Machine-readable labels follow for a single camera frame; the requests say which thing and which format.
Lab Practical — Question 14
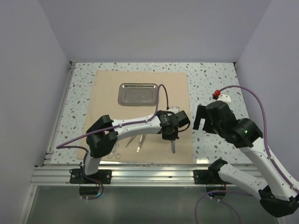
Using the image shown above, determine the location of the steel scalpel handle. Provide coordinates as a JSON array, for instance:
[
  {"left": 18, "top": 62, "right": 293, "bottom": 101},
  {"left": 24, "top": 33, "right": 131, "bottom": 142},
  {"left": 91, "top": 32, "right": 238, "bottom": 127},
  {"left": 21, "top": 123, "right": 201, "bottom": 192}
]
[{"left": 171, "top": 141, "right": 176, "bottom": 154}]

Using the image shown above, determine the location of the beige surgical wrap cloth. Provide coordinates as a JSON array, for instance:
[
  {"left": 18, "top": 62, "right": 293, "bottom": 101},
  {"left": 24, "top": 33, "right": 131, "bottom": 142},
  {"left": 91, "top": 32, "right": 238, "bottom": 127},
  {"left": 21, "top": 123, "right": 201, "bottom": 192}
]
[{"left": 83, "top": 70, "right": 193, "bottom": 164}]

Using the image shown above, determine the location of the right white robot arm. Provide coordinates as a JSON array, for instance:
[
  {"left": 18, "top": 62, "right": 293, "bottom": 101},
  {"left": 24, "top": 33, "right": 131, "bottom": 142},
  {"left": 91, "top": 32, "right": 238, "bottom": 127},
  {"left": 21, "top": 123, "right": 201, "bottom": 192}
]
[{"left": 193, "top": 101, "right": 299, "bottom": 217}]

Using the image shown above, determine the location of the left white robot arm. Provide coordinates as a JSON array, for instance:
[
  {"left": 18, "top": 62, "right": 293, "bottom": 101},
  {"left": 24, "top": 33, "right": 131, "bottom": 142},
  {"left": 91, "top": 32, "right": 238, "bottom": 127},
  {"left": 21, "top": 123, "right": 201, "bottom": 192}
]
[{"left": 80, "top": 110, "right": 191, "bottom": 183}]

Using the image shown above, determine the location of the stainless steel instrument tray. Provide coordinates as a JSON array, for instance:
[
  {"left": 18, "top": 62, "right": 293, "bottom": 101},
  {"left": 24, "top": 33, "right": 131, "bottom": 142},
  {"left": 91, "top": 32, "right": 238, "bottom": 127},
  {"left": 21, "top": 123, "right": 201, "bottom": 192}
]
[{"left": 118, "top": 83, "right": 158, "bottom": 106}]

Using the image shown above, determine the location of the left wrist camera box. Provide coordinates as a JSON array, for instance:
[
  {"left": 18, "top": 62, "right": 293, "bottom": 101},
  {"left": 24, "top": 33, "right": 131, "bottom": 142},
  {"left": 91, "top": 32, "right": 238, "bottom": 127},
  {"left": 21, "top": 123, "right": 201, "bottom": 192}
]
[{"left": 167, "top": 107, "right": 180, "bottom": 114}]

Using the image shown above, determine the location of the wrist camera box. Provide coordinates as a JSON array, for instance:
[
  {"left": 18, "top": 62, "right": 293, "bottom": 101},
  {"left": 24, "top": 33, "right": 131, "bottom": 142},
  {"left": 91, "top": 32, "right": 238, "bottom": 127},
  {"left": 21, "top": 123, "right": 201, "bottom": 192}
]
[
  {"left": 212, "top": 90, "right": 232, "bottom": 104},
  {"left": 167, "top": 107, "right": 180, "bottom": 114}
]

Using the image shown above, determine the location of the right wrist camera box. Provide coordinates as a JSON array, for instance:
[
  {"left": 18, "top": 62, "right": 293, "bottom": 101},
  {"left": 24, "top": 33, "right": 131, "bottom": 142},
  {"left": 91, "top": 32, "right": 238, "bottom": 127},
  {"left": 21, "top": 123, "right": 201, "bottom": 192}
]
[{"left": 212, "top": 90, "right": 232, "bottom": 104}]

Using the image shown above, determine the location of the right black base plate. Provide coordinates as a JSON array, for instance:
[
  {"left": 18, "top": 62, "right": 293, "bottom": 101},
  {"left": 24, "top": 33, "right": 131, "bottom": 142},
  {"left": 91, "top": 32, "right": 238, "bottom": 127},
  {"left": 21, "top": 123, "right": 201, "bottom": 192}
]
[{"left": 193, "top": 169, "right": 224, "bottom": 185}]

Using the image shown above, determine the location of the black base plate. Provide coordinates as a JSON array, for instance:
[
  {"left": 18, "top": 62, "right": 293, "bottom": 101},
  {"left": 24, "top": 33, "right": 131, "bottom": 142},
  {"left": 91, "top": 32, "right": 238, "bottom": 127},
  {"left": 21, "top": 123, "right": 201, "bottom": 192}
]
[
  {"left": 193, "top": 169, "right": 224, "bottom": 185},
  {"left": 69, "top": 168, "right": 112, "bottom": 184}
]

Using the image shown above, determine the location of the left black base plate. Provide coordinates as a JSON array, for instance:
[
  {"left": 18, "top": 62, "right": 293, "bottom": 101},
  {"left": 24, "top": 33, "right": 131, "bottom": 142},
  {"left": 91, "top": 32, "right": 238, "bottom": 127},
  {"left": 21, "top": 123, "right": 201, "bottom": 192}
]
[{"left": 69, "top": 168, "right": 112, "bottom": 184}]

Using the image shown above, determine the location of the aluminium mounting rail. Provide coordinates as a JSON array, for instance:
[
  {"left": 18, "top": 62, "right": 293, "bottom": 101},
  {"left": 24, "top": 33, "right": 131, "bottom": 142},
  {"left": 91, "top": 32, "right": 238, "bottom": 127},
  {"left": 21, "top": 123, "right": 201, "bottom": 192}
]
[{"left": 30, "top": 164, "right": 264, "bottom": 187}]

